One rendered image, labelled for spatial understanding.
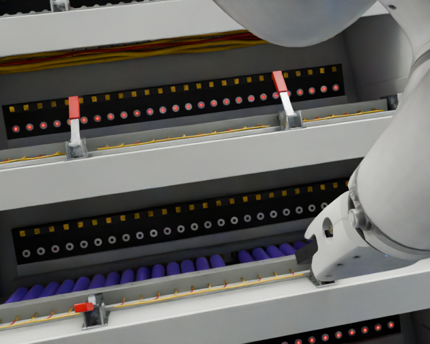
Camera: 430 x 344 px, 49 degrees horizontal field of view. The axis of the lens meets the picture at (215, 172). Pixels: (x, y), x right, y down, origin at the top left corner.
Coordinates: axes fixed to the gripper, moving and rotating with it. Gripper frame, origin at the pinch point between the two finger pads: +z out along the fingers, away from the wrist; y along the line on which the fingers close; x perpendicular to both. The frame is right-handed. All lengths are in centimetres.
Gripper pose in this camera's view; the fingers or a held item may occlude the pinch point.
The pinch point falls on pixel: (340, 261)
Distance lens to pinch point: 51.5
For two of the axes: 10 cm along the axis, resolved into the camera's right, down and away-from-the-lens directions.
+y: 9.8, -1.4, 1.2
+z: -0.4, 4.3, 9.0
